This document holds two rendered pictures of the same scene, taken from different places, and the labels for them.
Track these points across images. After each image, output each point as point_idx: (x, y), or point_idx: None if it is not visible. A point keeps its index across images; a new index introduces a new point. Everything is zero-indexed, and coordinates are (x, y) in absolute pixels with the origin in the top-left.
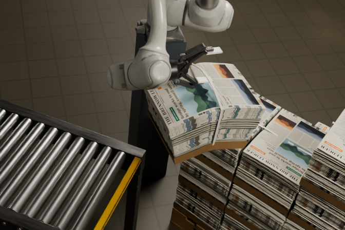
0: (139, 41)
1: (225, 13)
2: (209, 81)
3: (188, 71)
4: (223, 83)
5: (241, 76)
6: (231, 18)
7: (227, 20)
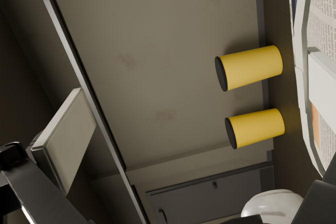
0: None
1: (253, 212)
2: (301, 49)
3: (228, 221)
4: (317, 38)
5: (293, 48)
6: (259, 195)
7: (264, 200)
